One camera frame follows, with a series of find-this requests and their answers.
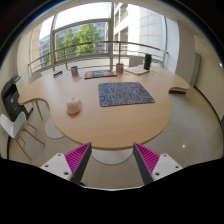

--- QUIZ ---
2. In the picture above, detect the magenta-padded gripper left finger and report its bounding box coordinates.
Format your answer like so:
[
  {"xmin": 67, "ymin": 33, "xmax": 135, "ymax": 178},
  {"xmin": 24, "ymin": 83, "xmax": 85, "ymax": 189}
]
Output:
[{"xmin": 39, "ymin": 142, "xmax": 93, "ymax": 185}]

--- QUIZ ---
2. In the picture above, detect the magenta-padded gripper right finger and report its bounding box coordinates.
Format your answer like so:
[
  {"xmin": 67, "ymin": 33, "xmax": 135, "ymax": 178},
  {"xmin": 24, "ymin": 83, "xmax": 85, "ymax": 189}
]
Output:
[{"xmin": 133, "ymin": 142, "xmax": 184, "ymax": 186}]

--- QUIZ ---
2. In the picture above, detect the white computer mouse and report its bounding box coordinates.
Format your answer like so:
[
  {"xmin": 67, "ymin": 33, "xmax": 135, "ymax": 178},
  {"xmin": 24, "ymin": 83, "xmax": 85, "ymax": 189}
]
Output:
[{"xmin": 66, "ymin": 97, "xmax": 83, "ymax": 116}]

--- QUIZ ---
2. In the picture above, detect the dark blue patterned mouse pad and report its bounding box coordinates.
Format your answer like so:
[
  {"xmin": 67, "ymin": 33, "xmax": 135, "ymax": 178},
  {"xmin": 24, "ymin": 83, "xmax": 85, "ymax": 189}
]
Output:
[{"xmin": 97, "ymin": 81, "xmax": 156, "ymax": 108}]

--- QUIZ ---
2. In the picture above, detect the white round table base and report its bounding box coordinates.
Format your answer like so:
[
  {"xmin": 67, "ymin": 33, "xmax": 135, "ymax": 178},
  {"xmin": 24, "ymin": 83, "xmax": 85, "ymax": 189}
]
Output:
[
  {"xmin": 90, "ymin": 147, "xmax": 134, "ymax": 166},
  {"xmin": 44, "ymin": 116, "xmax": 66, "ymax": 140}
]

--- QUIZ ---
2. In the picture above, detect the white chair with wooden legs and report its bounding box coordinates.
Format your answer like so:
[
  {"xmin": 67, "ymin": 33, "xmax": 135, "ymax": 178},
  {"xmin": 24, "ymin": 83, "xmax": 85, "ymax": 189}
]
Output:
[{"xmin": 0, "ymin": 111, "xmax": 46, "ymax": 161}]

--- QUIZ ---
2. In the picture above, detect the red and blue magazine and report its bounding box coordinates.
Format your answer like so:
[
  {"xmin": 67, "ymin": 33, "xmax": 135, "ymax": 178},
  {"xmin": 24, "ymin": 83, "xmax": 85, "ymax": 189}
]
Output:
[{"xmin": 84, "ymin": 69, "xmax": 118, "ymax": 80}]

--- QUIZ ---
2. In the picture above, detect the black printer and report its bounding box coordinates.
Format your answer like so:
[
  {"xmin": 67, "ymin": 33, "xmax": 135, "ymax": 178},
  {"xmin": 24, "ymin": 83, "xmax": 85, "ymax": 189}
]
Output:
[{"xmin": 0, "ymin": 75, "xmax": 34, "ymax": 122}]

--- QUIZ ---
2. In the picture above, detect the white open book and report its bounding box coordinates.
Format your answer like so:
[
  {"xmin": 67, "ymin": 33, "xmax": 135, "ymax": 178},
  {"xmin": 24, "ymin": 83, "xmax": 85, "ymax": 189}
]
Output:
[{"xmin": 123, "ymin": 65, "xmax": 150, "ymax": 76}]

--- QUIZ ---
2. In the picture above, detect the black upright speaker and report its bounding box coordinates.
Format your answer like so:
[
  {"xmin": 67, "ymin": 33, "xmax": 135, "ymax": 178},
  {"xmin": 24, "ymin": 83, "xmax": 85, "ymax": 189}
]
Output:
[{"xmin": 143, "ymin": 53, "xmax": 153, "ymax": 71}]

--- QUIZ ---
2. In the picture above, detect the grey-green door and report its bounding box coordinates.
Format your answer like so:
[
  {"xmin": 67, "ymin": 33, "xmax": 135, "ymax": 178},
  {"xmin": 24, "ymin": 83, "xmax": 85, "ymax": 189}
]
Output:
[{"xmin": 189, "ymin": 52, "xmax": 202, "ymax": 88}]

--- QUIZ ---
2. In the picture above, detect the metal balcony railing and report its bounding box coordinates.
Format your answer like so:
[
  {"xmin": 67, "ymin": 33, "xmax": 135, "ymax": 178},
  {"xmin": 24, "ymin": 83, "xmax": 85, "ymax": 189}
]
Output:
[{"xmin": 27, "ymin": 40, "xmax": 169, "ymax": 74}]

